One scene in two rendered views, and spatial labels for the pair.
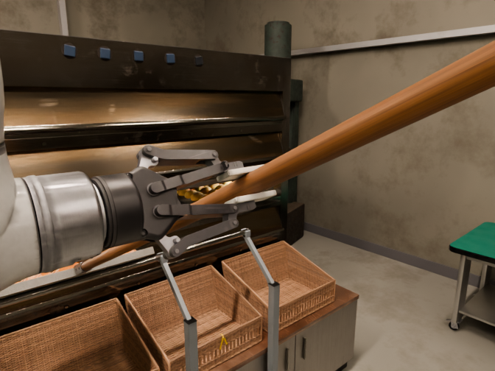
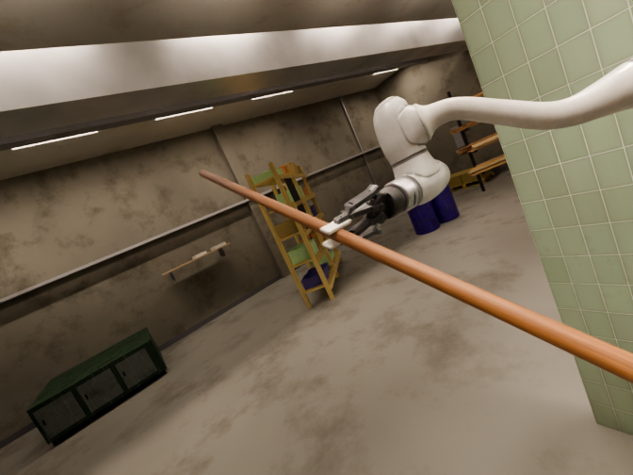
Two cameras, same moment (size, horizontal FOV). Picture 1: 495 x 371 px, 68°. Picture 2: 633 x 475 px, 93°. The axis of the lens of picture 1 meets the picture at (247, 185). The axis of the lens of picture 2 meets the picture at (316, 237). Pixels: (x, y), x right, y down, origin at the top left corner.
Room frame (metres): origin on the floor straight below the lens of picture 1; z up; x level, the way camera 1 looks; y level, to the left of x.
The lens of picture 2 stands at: (1.14, 0.07, 1.83)
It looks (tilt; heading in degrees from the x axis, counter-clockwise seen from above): 8 degrees down; 190
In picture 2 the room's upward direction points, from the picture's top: 24 degrees counter-clockwise
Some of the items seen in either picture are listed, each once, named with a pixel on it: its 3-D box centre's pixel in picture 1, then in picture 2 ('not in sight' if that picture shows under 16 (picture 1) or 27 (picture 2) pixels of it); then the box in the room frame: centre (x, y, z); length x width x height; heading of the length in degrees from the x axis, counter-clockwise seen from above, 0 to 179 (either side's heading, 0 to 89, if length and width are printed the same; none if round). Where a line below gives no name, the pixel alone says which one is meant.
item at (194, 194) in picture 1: (207, 187); not in sight; (2.64, 0.30, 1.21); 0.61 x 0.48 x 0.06; 40
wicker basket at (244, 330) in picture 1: (194, 317); not in sight; (1.73, 0.28, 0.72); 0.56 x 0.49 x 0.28; 130
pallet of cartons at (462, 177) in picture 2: not in sight; (467, 177); (-9.08, 3.53, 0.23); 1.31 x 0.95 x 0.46; 42
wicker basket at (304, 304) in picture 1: (278, 281); not in sight; (2.13, -0.20, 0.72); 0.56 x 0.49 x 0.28; 129
